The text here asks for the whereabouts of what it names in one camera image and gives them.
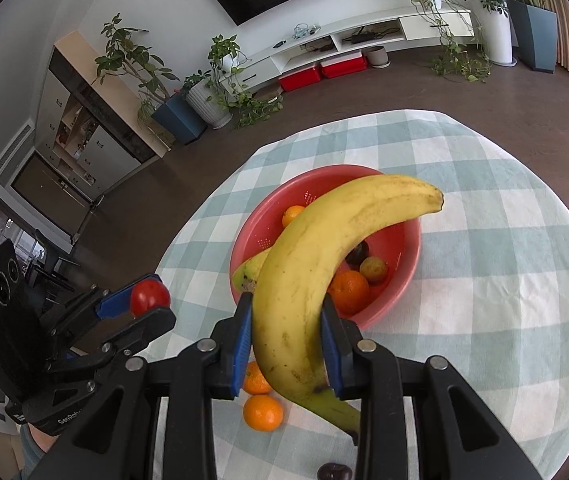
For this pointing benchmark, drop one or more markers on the red tomato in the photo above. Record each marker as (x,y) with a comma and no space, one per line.
(149,297)

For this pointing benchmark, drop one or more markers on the orange mandarin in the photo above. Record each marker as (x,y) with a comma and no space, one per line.
(259,382)
(352,292)
(263,412)
(292,216)

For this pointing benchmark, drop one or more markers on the wooden wall cabinet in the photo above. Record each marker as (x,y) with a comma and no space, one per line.
(114,95)

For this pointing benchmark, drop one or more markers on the dark brown round fruit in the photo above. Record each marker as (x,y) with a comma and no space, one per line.
(360,255)
(334,472)

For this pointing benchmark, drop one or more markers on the yellow-green round fruit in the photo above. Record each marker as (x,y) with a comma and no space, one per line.
(374,270)

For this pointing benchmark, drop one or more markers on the black media box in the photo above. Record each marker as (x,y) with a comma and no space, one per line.
(363,37)

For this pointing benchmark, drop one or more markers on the red colander bowl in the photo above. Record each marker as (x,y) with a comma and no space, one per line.
(394,240)

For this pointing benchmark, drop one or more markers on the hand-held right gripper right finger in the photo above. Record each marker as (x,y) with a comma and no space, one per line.
(332,360)

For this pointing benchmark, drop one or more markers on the plant in white ribbed pot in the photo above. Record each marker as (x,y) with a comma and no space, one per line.
(209,105)

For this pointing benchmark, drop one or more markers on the empty beige flower pot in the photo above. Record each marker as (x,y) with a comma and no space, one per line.
(378,56)

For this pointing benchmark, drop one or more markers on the potted tree in blue pot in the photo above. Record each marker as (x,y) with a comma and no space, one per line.
(179,120)

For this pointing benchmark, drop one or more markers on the red storage box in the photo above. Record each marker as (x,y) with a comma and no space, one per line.
(300,79)
(343,66)

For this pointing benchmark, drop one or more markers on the plant in tall white pot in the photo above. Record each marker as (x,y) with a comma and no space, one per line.
(494,35)

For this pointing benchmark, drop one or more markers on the green checkered tablecloth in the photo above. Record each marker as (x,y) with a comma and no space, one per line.
(489,260)

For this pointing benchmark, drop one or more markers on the large-leaf plant in blue pot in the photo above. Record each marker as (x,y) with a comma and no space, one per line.
(534,35)

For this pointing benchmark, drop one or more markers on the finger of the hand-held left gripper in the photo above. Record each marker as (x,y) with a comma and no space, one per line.
(149,322)
(114,302)

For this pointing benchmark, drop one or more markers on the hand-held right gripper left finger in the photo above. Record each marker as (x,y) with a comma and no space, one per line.
(242,355)

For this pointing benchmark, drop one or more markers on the white television cabinet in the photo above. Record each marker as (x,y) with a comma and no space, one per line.
(354,22)

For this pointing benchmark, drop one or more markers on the person's left forearm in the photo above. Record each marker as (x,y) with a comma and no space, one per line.
(34,452)

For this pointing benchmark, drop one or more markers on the yellow banana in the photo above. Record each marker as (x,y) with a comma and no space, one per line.
(252,270)
(314,260)

